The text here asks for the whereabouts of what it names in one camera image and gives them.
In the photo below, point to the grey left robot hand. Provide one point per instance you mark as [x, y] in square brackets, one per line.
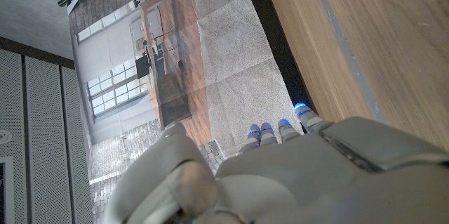
[315, 182]

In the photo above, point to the printed room scene backdrop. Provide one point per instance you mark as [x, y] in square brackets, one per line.
[231, 76]

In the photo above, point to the white round ceiling fixture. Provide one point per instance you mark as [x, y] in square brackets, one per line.
[4, 137]

